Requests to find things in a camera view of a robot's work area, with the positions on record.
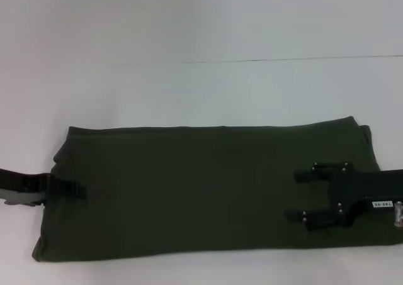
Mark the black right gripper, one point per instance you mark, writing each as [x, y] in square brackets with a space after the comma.
[365, 190]

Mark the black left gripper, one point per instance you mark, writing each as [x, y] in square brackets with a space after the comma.
[22, 182]

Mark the dark green FREE t-shirt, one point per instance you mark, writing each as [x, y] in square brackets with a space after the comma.
[204, 184]

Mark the right gripper silver plug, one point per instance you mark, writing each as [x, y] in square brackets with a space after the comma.
[398, 212]

